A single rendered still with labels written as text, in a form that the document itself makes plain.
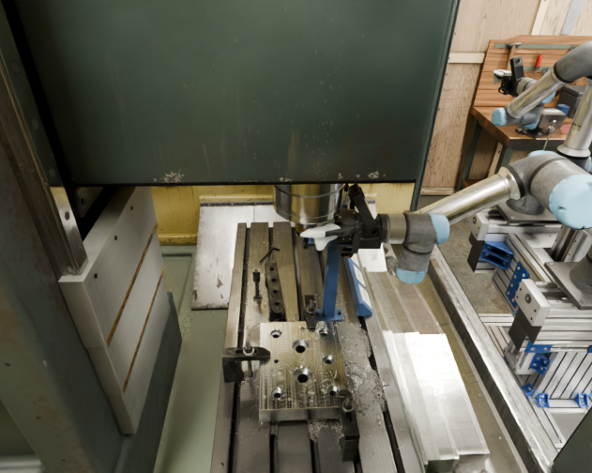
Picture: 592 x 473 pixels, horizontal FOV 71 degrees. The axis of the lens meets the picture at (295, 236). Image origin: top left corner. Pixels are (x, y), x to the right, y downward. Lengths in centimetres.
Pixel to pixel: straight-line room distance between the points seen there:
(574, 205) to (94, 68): 100
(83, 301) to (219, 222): 128
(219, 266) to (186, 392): 61
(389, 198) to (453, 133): 192
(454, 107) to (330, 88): 323
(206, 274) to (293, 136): 127
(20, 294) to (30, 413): 29
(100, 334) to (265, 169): 46
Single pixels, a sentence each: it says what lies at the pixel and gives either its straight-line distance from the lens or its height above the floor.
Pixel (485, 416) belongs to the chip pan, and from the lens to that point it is 160.
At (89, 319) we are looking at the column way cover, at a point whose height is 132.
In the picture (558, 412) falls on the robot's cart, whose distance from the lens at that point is 234.
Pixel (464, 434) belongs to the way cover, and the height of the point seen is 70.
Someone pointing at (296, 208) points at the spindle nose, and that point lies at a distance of 87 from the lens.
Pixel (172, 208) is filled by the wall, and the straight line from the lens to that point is 218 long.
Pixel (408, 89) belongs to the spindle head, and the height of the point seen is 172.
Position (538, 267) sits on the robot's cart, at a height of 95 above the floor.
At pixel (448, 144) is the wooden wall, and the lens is 404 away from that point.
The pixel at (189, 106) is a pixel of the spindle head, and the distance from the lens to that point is 74.
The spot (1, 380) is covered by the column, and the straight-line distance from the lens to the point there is 91.
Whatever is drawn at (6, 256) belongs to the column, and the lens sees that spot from 74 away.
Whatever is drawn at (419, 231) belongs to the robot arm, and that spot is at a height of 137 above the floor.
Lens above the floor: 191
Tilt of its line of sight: 34 degrees down
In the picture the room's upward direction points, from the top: 1 degrees clockwise
